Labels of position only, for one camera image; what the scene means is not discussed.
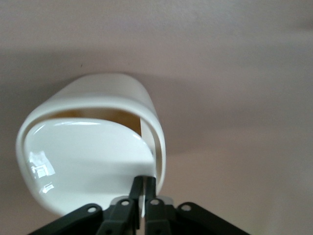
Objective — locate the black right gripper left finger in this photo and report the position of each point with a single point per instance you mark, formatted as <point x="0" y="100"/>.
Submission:
<point x="117" y="215"/>

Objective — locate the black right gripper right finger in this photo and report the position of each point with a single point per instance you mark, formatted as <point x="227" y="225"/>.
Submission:
<point x="159" y="218"/>

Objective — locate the white glossy trash can lid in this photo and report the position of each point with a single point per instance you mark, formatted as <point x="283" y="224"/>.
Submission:
<point x="93" y="151"/>

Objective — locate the white plastic trash can body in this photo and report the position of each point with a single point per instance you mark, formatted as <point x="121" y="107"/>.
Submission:
<point x="110" y="88"/>

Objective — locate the brown table cloth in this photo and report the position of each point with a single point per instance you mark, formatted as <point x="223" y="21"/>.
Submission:
<point x="232" y="73"/>

